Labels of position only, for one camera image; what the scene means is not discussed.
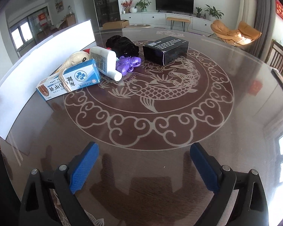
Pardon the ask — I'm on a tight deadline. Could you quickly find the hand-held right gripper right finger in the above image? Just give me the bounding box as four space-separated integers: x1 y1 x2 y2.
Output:
190 142 269 226

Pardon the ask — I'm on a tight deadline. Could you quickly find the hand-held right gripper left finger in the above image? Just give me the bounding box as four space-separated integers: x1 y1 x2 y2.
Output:
18 142 100 226

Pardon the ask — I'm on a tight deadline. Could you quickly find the white storage box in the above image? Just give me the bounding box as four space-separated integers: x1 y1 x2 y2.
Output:
0 19 96 140

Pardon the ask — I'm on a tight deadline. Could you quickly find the blue white medicine box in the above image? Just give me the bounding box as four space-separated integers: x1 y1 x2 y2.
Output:
36 59 101 101

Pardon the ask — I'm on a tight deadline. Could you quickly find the purple hair claw clip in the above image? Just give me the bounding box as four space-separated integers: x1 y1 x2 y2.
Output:
115 56 141 76

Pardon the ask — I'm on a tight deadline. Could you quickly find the white plastic bottle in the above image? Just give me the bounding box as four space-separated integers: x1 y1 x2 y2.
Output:
90 47 123 82

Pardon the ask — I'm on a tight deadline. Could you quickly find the black cardboard box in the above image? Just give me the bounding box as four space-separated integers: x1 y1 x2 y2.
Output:
143 37 189 66

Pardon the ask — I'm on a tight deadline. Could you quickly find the dark brown patterned desktop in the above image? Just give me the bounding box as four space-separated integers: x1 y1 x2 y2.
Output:
0 25 283 226

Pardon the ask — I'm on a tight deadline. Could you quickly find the red paper sign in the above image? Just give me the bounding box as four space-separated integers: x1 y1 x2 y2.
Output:
38 13 48 26

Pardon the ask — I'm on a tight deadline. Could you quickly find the wooden sideboard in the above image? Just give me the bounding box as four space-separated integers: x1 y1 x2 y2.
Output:
66 14 76 27

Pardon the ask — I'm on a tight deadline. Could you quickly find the dark remote control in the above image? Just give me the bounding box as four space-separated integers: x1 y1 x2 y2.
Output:
272 68 283 97

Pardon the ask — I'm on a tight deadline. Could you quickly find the black fluffy scrunchie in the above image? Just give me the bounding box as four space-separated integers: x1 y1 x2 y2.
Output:
106 35 139 56

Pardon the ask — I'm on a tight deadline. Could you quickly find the wooden chair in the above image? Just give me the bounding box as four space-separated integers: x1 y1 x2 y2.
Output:
269 40 283 80

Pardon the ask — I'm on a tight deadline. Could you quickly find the orange lounge chair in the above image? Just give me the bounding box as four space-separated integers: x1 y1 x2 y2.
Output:
210 20 262 46

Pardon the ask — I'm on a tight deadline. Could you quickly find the brown cardboard box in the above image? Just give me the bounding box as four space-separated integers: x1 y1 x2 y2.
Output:
102 19 130 30

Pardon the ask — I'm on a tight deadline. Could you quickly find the dark glass cabinet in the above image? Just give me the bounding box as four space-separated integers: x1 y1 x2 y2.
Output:
91 0 121 27

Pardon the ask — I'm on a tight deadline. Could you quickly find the wooden bench with metal legs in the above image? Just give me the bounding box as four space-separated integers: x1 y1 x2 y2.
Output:
166 17 191 31

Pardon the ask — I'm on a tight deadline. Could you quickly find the round wooden stool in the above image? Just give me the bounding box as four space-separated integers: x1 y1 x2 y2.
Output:
122 24 151 29

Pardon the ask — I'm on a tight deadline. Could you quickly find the large green potted plant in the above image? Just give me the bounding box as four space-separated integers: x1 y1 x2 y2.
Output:
204 4 224 20

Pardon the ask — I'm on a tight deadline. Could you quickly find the white television cabinet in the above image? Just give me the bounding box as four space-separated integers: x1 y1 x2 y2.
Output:
120 12 217 34

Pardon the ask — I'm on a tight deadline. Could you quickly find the grey curtain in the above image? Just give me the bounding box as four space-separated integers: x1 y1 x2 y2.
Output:
251 0 277 57

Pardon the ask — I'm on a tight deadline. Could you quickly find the red flower arrangement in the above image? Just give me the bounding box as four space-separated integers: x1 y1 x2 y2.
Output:
121 0 134 14

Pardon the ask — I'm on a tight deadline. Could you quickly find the black television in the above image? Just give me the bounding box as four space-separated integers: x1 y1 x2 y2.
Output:
155 0 194 13

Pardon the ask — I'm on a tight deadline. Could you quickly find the covered standing air conditioner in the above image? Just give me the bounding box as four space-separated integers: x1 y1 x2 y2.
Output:
238 0 258 29

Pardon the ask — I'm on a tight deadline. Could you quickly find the leafy potted plant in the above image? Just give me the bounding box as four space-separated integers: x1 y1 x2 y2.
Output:
135 0 152 13

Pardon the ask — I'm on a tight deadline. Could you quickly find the red wall hanging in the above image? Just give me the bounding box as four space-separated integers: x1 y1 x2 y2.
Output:
275 0 283 23

